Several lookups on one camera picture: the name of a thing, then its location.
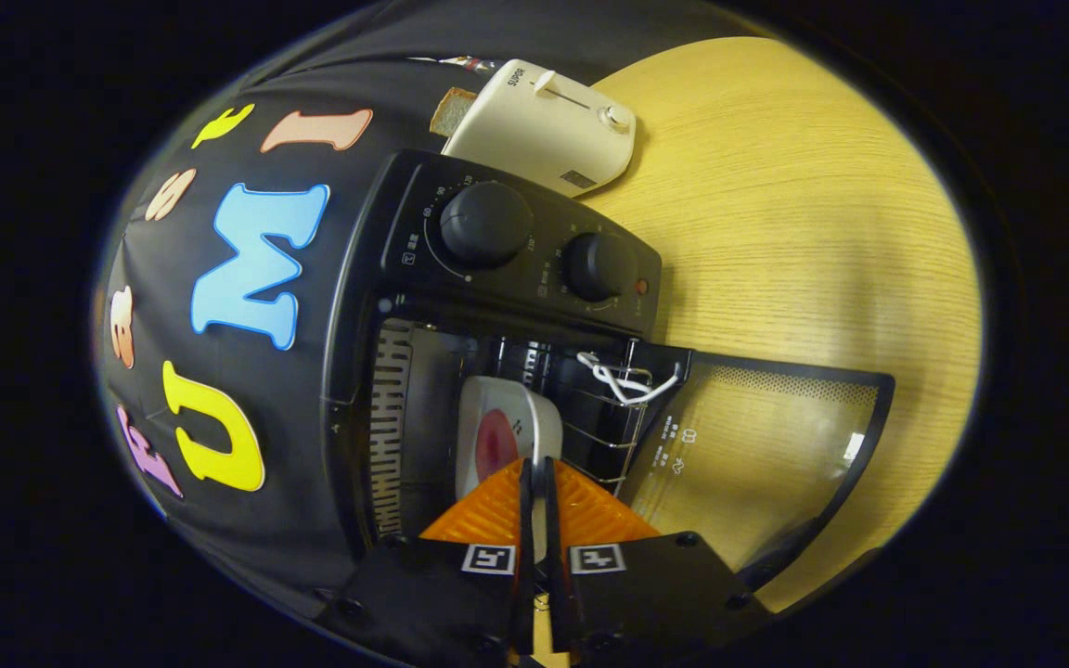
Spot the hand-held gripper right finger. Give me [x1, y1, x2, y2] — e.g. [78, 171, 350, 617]
[542, 456, 777, 668]

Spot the bread slice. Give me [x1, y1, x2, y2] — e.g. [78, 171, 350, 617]
[430, 87, 480, 138]

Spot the white pop-up toaster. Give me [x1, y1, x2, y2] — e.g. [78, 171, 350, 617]
[442, 58, 638, 198]

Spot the pink ham slice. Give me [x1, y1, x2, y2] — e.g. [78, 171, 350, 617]
[476, 408, 522, 479]

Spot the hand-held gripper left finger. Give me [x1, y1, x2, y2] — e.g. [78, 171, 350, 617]
[316, 456, 535, 668]

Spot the black toaster oven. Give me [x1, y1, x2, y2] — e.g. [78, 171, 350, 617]
[321, 148, 897, 595]

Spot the white square plate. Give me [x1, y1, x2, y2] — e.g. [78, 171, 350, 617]
[456, 376, 563, 507]

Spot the white string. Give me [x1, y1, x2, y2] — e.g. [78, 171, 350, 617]
[577, 351, 684, 406]

